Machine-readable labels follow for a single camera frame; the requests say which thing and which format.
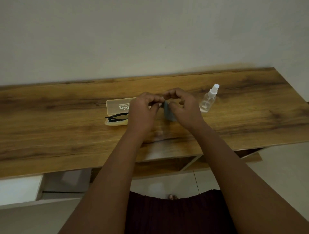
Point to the clear spray bottle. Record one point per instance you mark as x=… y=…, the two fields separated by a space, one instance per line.
x=207 y=101

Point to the black framed eyeglasses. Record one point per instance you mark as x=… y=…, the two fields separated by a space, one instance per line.
x=116 y=117

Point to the person's right forearm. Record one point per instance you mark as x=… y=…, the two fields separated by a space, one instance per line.
x=251 y=178

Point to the dark maroon garment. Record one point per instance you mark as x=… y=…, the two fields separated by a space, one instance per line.
x=178 y=214

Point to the white cabinet drawer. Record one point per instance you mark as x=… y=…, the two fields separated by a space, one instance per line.
x=19 y=190

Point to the yellow translucent glasses case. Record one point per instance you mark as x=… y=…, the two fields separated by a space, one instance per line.
x=116 y=106

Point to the blue cleaning cloth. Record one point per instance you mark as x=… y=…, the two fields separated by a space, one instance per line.
x=169 y=113

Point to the person's left hand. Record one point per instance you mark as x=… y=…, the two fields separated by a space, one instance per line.
x=142 y=115

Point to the wooden under-table shelf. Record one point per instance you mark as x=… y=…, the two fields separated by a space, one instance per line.
x=166 y=165

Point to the person's left forearm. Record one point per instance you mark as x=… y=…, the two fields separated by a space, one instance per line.
x=101 y=188

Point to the person's right foot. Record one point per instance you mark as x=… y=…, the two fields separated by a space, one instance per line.
x=172 y=197

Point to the person's right hand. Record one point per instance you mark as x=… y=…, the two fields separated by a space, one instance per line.
x=188 y=111

